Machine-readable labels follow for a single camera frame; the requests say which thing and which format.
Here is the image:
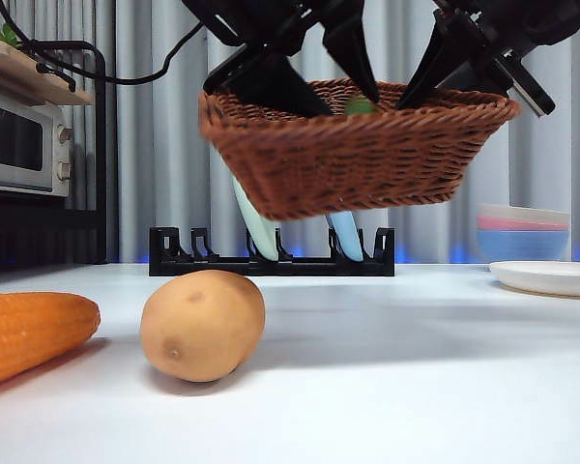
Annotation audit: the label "blue bowl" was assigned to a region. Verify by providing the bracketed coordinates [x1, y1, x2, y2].
[477, 229, 570, 265]

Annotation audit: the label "pink bowl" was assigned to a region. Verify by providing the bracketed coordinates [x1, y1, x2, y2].
[477, 216, 570, 234]

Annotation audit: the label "wooden shelf board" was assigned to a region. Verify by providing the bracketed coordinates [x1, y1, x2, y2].
[0, 70, 96, 108]

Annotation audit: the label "brown potato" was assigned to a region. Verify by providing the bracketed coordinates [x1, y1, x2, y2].
[139, 269, 267, 383]

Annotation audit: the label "grey pleated curtain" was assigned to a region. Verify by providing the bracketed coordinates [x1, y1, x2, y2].
[0, 0, 580, 266]

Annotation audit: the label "silver toaster oven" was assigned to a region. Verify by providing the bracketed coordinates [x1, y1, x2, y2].
[0, 86, 73, 198]

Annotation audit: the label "pale green plate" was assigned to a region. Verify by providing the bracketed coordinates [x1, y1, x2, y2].
[230, 176, 277, 260]

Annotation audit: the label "black plate rack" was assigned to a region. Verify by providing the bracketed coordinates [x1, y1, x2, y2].
[148, 225, 396, 278]

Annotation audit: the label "black cable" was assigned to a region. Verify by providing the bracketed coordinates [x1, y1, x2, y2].
[0, 0, 209, 87]

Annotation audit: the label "white flat plate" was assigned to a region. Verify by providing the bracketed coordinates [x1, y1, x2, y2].
[488, 260, 580, 299]

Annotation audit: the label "wooden tray with black handle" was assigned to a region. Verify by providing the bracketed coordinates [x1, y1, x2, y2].
[0, 41, 78, 94]

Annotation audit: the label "green leaves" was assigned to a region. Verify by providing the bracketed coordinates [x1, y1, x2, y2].
[0, 21, 23, 49]

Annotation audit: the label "pale blue plate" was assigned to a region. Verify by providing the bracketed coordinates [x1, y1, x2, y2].
[324, 211, 364, 261]

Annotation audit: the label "green cucumber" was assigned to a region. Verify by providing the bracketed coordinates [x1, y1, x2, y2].
[345, 94, 381, 116]

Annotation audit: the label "black metal shelf frame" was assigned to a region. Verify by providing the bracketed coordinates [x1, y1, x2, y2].
[0, 41, 108, 294]

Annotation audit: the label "orange corn cob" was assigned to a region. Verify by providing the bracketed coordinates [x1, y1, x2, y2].
[0, 292, 102, 388]

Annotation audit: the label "off-white bowl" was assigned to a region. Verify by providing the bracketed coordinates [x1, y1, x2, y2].
[477, 203, 570, 226]

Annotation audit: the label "brown wicker basket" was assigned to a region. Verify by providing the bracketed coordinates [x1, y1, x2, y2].
[197, 76, 523, 222]

